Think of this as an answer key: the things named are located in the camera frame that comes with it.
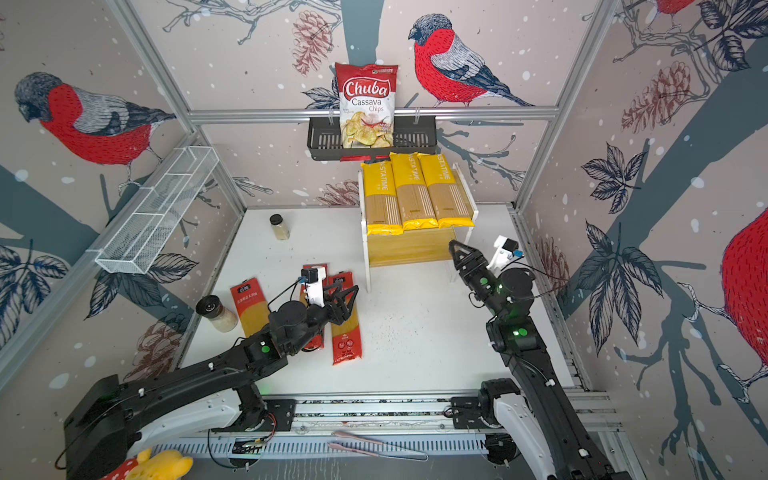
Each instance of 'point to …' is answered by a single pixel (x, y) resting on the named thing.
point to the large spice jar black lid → (220, 317)
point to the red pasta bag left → (252, 307)
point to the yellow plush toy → (165, 465)
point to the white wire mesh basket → (159, 211)
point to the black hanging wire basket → (417, 135)
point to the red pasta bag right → (346, 336)
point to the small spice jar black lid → (279, 227)
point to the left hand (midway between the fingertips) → (349, 288)
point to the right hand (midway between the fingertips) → (445, 252)
